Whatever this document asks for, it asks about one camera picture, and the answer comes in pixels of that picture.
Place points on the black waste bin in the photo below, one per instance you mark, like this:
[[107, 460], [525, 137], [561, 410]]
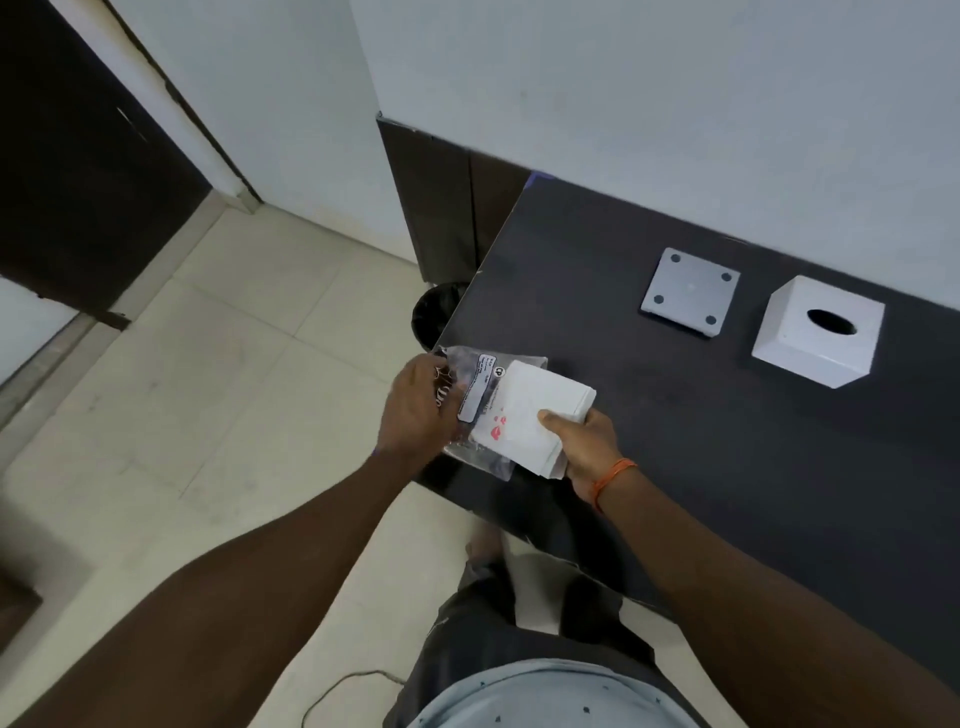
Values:
[[439, 311]]

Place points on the dark wooden door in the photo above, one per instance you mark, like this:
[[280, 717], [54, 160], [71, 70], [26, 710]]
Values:
[[75, 150]]

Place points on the person's right hand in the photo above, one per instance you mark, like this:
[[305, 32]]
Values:
[[592, 446]]

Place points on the person's right thumb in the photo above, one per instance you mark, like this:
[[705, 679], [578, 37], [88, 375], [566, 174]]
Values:
[[553, 423]]

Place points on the dark wooden cabinet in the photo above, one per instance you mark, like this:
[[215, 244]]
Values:
[[450, 202]]

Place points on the stack of white napkins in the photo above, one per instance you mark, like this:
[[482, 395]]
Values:
[[525, 427]]

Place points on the person's left hand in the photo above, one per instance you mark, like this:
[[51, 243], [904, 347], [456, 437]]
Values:
[[411, 416]]

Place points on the orange thread wristband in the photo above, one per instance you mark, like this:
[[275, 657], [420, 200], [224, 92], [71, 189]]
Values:
[[611, 480]]

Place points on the light blue dotted shirt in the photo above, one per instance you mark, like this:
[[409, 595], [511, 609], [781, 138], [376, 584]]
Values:
[[555, 697]]

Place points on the person's left fingers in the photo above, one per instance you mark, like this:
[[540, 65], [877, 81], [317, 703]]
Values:
[[452, 390]]

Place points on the person's left forearm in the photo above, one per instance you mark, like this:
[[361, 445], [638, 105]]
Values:
[[187, 607]]

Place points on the dark grey trousers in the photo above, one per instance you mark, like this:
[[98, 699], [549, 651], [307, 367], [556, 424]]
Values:
[[517, 607]]

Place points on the grey square metal plate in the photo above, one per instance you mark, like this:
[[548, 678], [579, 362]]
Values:
[[690, 291]]

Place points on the clear plastic bag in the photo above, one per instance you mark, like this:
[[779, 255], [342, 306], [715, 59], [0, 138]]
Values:
[[480, 375]]

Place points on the white cube tissue box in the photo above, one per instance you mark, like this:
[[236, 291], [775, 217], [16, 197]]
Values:
[[821, 330]]

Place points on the person's right forearm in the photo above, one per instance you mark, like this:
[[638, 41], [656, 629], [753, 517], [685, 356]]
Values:
[[757, 592]]

